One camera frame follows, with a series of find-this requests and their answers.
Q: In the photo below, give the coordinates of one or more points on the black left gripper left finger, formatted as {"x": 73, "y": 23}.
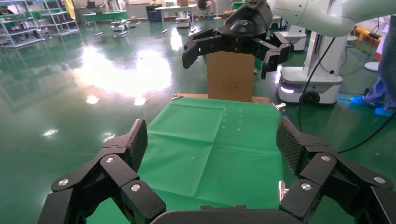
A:
{"x": 136, "y": 145}

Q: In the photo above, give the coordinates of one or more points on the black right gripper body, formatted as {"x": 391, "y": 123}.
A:
{"x": 247, "y": 24}

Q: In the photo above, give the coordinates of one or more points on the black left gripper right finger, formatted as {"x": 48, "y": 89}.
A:
{"x": 290, "y": 145}

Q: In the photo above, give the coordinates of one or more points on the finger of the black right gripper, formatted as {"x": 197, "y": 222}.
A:
{"x": 275, "y": 52}
{"x": 201, "y": 44}

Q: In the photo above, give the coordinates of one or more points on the small brown cardboard box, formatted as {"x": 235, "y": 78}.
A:
{"x": 230, "y": 77}

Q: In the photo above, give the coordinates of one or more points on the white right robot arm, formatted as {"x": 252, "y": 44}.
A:
{"x": 309, "y": 15}

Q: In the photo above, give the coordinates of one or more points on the silver metal clip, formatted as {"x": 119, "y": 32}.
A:
{"x": 280, "y": 106}
{"x": 282, "y": 190}
{"x": 177, "y": 96}

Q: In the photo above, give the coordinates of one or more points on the white table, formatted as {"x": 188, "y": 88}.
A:
{"x": 176, "y": 7}

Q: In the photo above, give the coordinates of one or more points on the dark blue bin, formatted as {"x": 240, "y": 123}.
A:
{"x": 154, "y": 14}

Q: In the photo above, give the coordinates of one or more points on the green table cloth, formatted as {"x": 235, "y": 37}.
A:
{"x": 201, "y": 154}

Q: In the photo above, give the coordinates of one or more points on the white round stand base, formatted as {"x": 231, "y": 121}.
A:
{"x": 372, "y": 66}

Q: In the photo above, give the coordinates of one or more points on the table with green cover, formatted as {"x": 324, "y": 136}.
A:
{"x": 105, "y": 16}

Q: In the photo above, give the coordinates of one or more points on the person in blue jeans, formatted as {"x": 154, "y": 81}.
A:
{"x": 386, "y": 71}

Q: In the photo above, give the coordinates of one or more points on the metal shelf rack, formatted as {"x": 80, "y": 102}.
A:
{"x": 58, "y": 21}
{"x": 18, "y": 31}

